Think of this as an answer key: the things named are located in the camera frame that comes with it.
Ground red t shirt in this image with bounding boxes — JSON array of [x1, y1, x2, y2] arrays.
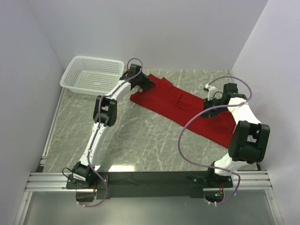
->
[[130, 74, 236, 148]]

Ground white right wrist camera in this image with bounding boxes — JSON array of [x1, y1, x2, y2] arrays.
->
[[204, 84, 217, 101]]

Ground aluminium frame rail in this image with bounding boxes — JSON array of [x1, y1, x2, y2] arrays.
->
[[25, 88, 67, 192]]

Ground white plastic basket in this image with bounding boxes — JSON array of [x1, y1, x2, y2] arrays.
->
[[60, 56, 125, 96]]

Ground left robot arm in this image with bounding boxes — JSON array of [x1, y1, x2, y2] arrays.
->
[[67, 64, 155, 189]]

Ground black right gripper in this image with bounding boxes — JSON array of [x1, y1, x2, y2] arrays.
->
[[200, 97, 227, 119]]

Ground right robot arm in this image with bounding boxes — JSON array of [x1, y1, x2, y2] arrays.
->
[[202, 83, 270, 187]]

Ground black base beam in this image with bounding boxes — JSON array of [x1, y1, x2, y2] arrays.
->
[[65, 170, 234, 200]]

